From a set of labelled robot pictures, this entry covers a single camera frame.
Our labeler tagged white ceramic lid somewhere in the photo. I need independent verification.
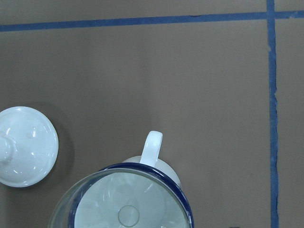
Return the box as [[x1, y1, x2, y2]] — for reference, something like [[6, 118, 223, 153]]
[[0, 106, 59, 188]]

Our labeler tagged white enamel mug blue rim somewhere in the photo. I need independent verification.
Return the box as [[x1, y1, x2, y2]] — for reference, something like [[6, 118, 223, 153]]
[[68, 130, 195, 228]]

